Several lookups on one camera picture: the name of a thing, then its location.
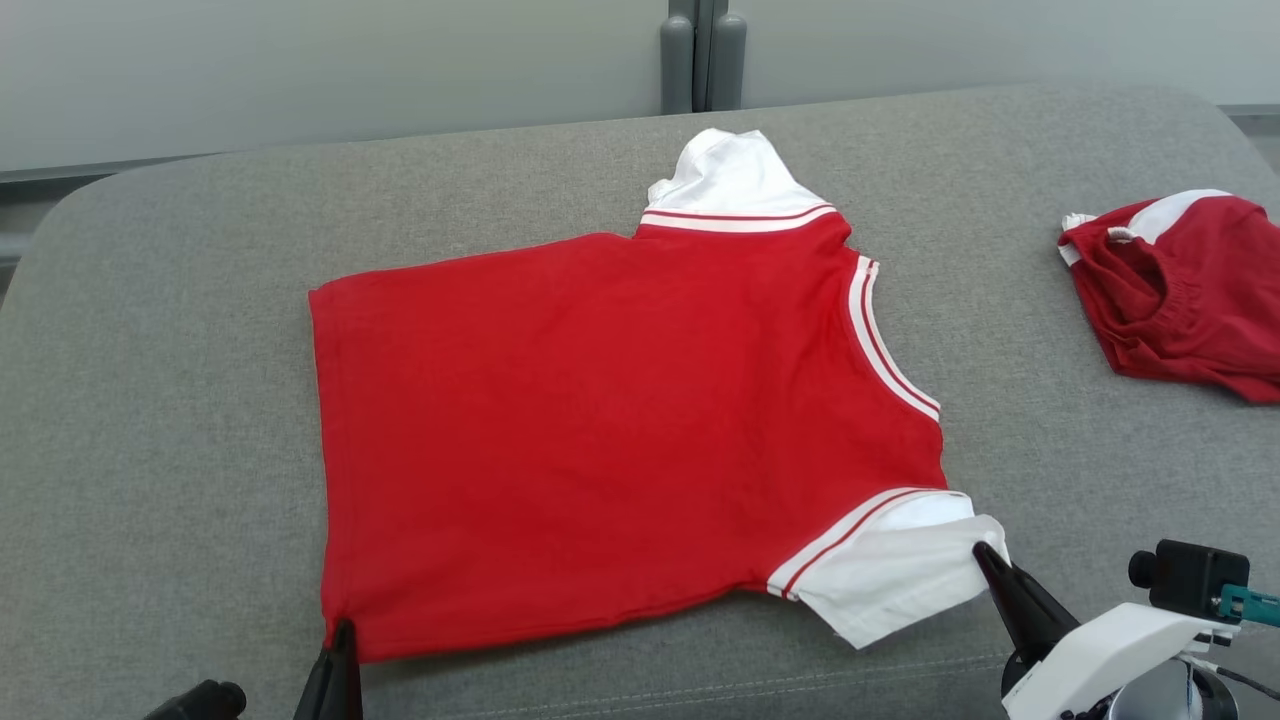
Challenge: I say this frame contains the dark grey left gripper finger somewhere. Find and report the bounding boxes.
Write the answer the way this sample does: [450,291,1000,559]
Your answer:
[293,619,364,720]

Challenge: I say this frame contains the grey partition post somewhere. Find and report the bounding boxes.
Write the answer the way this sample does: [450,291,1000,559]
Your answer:
[660,0,699,115]
[700,0,748,112]

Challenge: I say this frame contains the black cable with teal plug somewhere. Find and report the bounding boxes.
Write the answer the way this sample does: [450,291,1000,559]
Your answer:
[1215,585,1280,629]

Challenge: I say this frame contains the red shirt with white sleeves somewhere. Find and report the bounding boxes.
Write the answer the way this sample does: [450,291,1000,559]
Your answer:
[308,128,1011,663]

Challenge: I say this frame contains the red shorts with white trim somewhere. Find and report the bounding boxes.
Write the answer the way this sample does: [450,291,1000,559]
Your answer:
[1058,189,1280,405]

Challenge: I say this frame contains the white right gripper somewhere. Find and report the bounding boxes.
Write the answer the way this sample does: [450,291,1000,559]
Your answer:
[972,541,1242,720]

